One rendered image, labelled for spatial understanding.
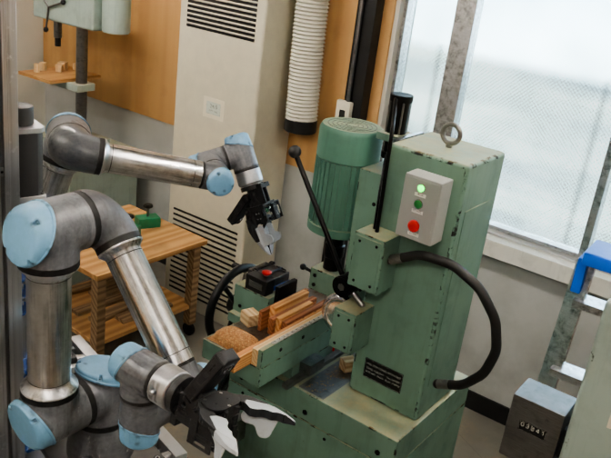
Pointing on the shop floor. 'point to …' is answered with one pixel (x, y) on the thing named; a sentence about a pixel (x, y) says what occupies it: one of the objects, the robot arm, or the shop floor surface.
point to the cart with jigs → (102, 311)
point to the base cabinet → (314, 442)
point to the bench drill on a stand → (61, 74)
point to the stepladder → (560, 339)
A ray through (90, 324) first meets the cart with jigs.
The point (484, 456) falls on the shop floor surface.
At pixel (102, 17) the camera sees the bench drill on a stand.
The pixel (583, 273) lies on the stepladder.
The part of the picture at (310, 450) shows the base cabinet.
